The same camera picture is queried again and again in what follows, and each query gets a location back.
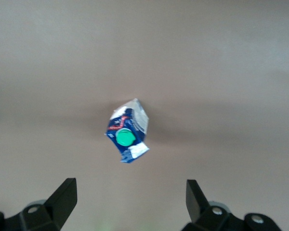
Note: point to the blue milk carton green cap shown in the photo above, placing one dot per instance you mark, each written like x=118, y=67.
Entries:
x=125, y=137

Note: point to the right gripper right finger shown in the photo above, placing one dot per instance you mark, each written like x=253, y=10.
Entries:
x=195, y=204

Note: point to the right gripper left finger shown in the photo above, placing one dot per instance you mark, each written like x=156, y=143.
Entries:
x=62, y=199

